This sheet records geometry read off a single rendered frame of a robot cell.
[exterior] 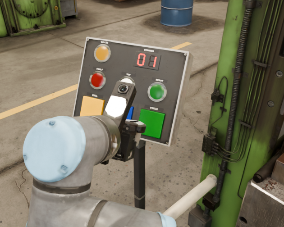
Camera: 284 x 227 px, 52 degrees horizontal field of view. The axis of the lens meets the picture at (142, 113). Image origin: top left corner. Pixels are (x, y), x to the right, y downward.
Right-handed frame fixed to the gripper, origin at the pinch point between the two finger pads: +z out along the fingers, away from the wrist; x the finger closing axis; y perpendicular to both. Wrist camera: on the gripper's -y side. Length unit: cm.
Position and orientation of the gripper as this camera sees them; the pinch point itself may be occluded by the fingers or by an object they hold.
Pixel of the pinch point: (138, 122)
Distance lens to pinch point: 75.3
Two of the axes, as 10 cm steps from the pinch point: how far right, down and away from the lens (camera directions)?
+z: 3.3, -0.2, 9.4
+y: -1.9, 9.8, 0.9
